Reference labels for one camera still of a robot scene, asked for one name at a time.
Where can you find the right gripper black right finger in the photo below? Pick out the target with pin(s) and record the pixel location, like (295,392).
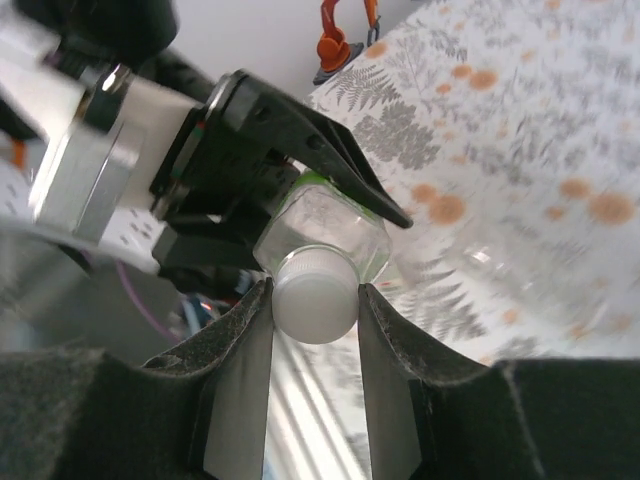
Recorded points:
(500,420)

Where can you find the clear bottle light green label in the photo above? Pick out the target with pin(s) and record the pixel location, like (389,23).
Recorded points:
(325,220)

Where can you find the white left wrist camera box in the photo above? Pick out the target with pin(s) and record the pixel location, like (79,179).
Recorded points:
(100,165)

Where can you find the wide grooved aluminium rail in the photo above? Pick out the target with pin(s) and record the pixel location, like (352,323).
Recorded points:
(300,400)

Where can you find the white plastic bottle cap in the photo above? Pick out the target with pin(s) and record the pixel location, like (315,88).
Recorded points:
(315,305)

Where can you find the clear unlabelled plastic bottle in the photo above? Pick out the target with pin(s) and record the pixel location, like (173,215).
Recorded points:
(500,280)

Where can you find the floral patterned table mat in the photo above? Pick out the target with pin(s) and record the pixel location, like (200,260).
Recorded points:
(500,125)

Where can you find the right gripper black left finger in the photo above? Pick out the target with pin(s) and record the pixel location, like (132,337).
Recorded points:
(150,415)

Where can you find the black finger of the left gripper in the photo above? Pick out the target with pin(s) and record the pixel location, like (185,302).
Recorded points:
(325,145)
(210,250)

